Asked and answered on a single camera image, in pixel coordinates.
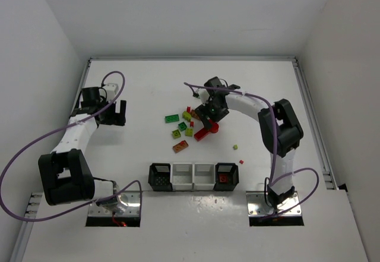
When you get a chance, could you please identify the long red lego brick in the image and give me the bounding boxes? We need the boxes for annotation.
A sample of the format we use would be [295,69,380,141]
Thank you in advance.
[194,128,210,141]

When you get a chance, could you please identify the red square lego brick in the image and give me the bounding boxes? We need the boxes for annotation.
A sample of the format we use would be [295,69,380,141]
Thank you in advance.
[218,173,229,184]

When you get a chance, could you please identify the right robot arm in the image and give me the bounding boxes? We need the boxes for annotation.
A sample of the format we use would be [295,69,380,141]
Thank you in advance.
[193,77,303,208]

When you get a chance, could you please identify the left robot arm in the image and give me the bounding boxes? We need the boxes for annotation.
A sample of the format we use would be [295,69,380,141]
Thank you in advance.
[38,83,126,206]

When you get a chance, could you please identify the tan lego plate upper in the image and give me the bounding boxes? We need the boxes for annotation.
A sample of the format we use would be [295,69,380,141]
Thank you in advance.
[190,110,199,119]

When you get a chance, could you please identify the tan lego plate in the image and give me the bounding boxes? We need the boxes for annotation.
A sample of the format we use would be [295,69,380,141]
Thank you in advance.
[172,140,189,153]
[190,110,199,119]

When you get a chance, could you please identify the lime curved lego brick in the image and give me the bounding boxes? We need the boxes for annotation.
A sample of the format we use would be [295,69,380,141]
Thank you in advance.
[182,111,192,122]

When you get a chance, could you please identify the dark green square lego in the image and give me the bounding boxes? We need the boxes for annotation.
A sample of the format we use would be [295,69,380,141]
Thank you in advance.
[178,122,188,131]

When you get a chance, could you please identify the long green lego brick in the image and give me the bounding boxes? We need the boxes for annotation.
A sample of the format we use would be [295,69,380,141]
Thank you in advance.
[164,114,180,124]

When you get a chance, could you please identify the tan lego plate lower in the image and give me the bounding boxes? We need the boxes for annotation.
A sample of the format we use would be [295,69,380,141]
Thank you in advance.
[172,140,189,153]

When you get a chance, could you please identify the right white bin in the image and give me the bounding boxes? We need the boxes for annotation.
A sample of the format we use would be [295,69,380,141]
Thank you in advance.
[193,163,216,191]

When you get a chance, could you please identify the white bin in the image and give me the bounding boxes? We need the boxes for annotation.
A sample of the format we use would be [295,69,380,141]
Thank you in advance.
[193,163,216,191]
[170,163,194,191]

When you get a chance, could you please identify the far right black bin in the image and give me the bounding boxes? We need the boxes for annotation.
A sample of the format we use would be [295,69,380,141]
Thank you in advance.
[213,163,239,191]

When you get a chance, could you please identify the black bin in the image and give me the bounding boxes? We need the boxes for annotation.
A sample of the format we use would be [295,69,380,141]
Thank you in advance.
[213,163,239,191]
[148,163,173,192]

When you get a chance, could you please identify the left white bin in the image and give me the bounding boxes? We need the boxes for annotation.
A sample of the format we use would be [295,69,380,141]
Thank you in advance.
[170,163,194,191]

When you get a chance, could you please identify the far left black bin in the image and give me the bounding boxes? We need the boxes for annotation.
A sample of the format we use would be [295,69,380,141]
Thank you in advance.
[148,163,173,192]

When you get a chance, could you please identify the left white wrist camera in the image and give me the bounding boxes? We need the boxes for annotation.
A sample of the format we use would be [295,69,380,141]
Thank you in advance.
[103,83,119,102]

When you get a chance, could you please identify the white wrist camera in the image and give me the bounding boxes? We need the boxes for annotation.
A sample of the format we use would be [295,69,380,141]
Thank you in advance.
[198,89,210,105]
[103,83,119,102]

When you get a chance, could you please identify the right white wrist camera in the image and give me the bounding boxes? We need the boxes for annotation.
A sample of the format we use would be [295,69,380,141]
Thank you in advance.
[198,89,210,105]

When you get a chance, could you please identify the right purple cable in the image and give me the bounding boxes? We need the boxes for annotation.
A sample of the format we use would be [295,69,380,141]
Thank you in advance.
[183,81,320,221]

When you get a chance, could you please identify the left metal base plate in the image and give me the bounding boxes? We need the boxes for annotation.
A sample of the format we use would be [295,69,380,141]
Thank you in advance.
[87,191,141,218]

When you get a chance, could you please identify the metal base plate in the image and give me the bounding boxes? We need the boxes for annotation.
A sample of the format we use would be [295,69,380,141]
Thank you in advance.
[87,191,141,218]
[246,191,302,218]

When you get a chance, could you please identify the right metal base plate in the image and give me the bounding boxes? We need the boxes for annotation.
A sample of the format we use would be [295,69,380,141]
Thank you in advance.
[246,191,302,218]

